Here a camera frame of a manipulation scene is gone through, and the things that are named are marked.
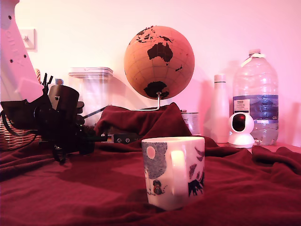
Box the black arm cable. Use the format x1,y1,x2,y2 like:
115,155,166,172
0,109,38,137
0,134,42,153

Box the large clear water bottle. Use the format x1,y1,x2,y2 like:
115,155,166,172
232,48,280,146

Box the small white round camera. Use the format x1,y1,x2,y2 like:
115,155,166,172
227,112,256,149

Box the metal tin can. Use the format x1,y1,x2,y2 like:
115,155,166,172
180,110,201,137

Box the wicker basket with handle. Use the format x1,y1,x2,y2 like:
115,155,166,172
0,68,44,151

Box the white camera box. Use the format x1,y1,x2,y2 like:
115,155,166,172
16,79,45,103

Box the white insulated bottle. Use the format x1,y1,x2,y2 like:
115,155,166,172
208,74,230,144

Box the white illustrated mug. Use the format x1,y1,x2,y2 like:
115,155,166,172
141,136,206,211

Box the box with German flag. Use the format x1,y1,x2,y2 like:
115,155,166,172
106,133,144,145

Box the dark red cloth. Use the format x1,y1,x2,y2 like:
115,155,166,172
0,102,301,226

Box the clear plastic container with lid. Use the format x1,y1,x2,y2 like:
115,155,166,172
68,67,114,128

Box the white light switch plate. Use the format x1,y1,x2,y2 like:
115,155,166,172
18,28,37,50

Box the cork globe on metal stand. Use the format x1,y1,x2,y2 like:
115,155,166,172
124,25,196,112

